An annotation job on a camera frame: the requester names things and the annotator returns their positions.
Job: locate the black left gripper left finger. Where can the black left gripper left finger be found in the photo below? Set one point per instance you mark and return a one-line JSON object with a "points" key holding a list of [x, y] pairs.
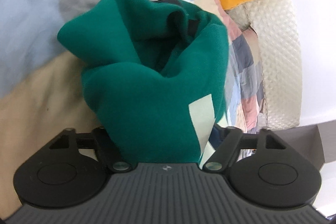
{"points": [[89, 151]]}

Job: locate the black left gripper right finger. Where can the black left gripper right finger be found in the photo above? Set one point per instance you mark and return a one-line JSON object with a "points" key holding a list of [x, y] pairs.
{"points": [[229, 141]]}

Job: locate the green hooded sweatshirt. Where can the green hooded sweatshirt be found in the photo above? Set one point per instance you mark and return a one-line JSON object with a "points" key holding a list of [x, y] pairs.
{"points": [[154, 75]]}

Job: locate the cream quilted headboard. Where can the cream quilted headboard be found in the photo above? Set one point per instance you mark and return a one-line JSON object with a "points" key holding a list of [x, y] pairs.
{"points": [[274, 23]]}

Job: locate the patchwork checked bed quilt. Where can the patchwork checked bed quilt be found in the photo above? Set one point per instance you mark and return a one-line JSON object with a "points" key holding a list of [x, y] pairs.
{"points": [[41, 91]]}

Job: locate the grey bedside cabinet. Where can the grey bedside cabinet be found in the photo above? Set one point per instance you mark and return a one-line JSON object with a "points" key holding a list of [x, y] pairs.
{"points": [[315, 142]]}

